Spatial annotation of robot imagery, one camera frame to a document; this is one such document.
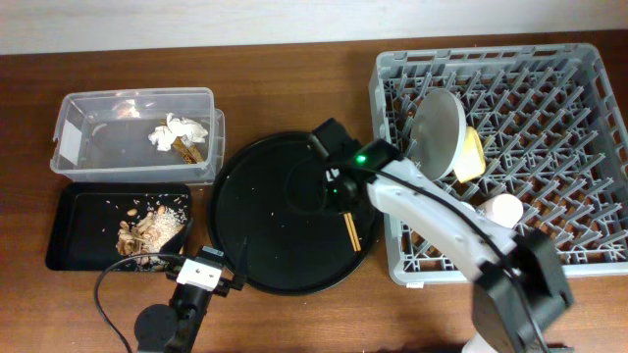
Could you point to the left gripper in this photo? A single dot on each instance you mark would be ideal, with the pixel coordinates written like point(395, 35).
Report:
point(236, 279)

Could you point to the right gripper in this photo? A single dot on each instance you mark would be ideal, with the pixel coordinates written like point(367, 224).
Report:
point(329, 199)

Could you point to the food scraps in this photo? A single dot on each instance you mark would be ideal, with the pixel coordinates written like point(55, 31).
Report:
point(138, 224)

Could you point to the grey plate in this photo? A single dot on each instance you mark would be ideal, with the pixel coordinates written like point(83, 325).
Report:
point(437, 134)

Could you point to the gold brown snack wrapper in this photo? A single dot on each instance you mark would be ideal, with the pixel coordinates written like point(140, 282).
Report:
point(189, 153)

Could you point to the yellow bowl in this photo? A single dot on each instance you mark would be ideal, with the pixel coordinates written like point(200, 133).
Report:
point(471, 162)

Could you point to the white tissue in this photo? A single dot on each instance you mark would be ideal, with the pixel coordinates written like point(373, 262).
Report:
point(187, 131)

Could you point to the pink cup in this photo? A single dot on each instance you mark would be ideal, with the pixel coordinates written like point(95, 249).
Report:
point(504, 209)

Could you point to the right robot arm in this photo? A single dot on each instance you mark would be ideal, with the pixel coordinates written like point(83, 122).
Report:
point(519, 287)

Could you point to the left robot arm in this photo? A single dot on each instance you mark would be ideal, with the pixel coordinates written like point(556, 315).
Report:
point(174, 326)

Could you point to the grey dishwasher rack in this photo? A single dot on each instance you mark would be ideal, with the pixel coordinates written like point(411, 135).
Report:
point(552, 133)

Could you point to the round black serving tray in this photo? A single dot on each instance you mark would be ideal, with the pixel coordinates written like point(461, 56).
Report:
point(270, 192)

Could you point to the black rectangular tray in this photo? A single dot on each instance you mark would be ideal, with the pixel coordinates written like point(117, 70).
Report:
point(74, 239)

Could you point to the clear plastic bin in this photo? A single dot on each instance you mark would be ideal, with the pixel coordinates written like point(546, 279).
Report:
point(102, 136)

